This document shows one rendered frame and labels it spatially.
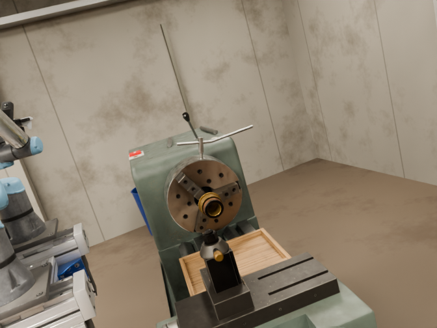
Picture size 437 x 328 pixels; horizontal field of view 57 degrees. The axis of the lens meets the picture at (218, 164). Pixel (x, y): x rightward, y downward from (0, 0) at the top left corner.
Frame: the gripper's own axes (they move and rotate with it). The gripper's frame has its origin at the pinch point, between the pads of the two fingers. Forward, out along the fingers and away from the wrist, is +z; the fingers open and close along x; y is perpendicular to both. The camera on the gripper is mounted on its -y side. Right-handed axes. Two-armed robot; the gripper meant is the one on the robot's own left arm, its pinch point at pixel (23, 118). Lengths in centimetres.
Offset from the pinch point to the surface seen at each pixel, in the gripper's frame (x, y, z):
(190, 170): 83, 26, -42
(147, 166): 63, 26, -29
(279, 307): 108, 49, -106
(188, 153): 81, 23, -24
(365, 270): 178, 135, 49
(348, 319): 124, 49, -113
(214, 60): 90, -13, 294
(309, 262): 119, 45, -91
